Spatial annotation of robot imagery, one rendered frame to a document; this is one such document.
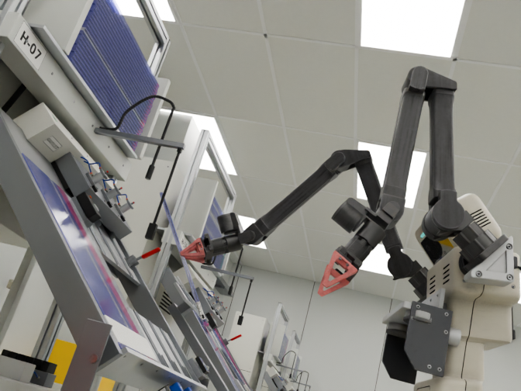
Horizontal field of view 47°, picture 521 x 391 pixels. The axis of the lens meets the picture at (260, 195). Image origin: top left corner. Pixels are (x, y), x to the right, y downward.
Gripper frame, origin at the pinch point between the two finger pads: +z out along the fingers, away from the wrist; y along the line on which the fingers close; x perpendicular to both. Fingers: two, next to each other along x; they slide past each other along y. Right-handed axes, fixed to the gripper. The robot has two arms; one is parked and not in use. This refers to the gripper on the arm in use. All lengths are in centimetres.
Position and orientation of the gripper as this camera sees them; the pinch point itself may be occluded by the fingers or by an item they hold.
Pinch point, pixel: (182, 254)
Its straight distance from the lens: 197.7
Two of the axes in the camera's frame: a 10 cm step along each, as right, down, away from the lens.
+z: -9.3, 1.9, -3.2
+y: 1.6, -5.6, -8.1
